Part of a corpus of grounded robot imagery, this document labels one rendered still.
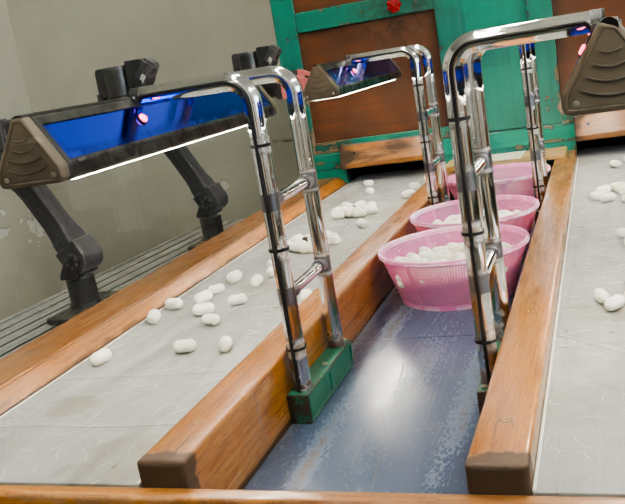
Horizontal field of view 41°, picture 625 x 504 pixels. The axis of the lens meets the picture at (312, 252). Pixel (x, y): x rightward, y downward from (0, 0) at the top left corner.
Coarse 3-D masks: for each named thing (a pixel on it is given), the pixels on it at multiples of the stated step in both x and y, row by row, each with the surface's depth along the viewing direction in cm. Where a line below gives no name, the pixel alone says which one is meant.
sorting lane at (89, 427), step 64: (384, 192) 230; (256, 256) 177; (192, 320) 137; (256, 320) 131; (64, 384) 116; (128, 384) 111; (192, 384) 108; (0, 448) 97; (64, 448) 94; (128, 448) 91
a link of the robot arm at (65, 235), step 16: (16, 192) 180; (32, 192) 179; (48, 192) 181; (32, 208) 180; (48, 208) 179; (48, 224) 180; (64, 224) 180; (64, 240) 178; (80, 240) 180; (64, 256) 179; (80, 256) 178; (96, 256) 181; (80, 272) 179
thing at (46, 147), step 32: (224, 96) 125; (32, 128) 83; (64, 128) 88; (96, 128) 92; (128, 128) 98; (160, 128) 104; (192, 128) 110; (224, 128) 119; (32, 160) 84; (64, 160) 84; (96, 160) 89; (128, 160) 95
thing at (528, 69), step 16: (528, 48) 179; (528, 64) 179; (528, 80) 180; (528, 96) 180; (528, 112) 182; (528, 128) 183; (544, 144) 198; (544, 160) 198; (544, 176) 199; (544, 192) 186
